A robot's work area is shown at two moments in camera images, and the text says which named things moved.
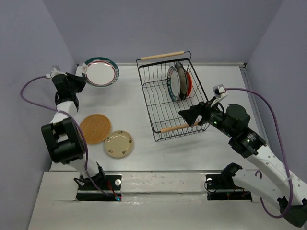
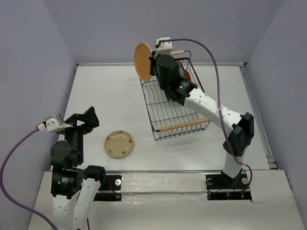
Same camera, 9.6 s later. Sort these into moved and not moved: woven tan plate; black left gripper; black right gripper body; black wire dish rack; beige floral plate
Moved: black left gripper; black right gripper body; woven tan plate
Not moved: black wire dish rack; beige floral plate
